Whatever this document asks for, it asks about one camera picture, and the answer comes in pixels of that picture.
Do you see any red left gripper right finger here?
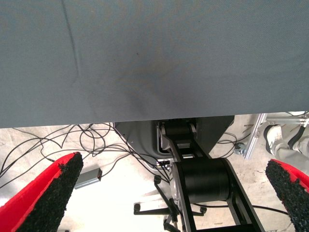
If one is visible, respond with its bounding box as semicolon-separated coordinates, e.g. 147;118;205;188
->
265;159;309;232

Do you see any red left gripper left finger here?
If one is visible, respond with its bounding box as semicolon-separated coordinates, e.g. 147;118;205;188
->
0;152;84;232

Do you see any small grey metal box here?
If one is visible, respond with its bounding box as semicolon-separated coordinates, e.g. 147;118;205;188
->
74;168;103;190

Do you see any white person shoe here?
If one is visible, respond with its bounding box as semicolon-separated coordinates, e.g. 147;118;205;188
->
263;123;283;155

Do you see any black wheeled stand base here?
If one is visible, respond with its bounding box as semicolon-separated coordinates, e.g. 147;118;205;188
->
133;175;208;232

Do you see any dark grey table cloth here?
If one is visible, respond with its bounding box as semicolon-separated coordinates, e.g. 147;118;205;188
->
0;0;309;129

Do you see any black floor cable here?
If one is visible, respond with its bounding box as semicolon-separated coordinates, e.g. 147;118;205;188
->
217;132;252;145
0;122;169;189
193;203;289;216

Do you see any aluminium profile frame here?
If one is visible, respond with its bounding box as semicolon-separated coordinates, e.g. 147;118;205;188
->
243;111;309;160

